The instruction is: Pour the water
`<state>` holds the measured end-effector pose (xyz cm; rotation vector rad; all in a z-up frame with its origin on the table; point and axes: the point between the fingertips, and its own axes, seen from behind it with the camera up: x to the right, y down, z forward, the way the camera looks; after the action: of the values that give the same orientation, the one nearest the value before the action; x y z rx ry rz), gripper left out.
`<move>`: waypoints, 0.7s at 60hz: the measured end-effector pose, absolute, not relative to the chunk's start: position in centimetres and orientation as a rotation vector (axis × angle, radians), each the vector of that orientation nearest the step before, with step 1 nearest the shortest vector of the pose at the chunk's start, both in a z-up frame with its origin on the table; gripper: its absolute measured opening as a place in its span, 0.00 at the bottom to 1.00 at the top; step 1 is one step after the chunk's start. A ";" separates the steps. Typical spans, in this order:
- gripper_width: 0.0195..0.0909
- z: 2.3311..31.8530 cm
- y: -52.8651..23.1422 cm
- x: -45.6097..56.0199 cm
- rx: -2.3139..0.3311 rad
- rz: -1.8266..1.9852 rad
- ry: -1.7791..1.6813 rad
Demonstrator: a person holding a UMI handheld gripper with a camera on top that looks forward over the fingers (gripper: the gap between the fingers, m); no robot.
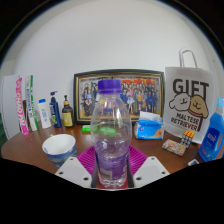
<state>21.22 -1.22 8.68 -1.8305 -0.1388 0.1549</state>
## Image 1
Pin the small patterned box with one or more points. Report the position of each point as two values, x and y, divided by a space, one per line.
174 147

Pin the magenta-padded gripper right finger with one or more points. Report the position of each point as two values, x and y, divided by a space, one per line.
150 170

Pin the colourful puzzle cube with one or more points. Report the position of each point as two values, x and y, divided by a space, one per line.
187 138

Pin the blue detergent bottle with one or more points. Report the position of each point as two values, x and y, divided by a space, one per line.
211 136

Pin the white remote control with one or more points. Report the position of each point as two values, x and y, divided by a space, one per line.
193 162

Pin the blue patterned white mug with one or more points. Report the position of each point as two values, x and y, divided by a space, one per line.
59 146

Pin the white lotion bottle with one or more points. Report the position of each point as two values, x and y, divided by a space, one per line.
44 115

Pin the dark blue pump bottle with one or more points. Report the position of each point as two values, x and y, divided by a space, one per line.
55 113

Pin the white paper gift bag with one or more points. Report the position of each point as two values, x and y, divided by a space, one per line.
188 100

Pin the amber pump bottle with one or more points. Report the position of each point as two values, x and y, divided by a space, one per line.
68 115

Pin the clear purple-capped water bottle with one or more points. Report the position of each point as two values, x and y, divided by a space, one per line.
111 133

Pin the tall white green box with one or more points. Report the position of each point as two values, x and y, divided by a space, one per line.
31 103

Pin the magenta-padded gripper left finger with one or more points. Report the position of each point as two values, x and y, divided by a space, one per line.
75 170

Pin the blue tissue pack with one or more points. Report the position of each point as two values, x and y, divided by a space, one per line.
148 128

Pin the framed group photo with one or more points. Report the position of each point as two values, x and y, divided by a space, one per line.
143 93

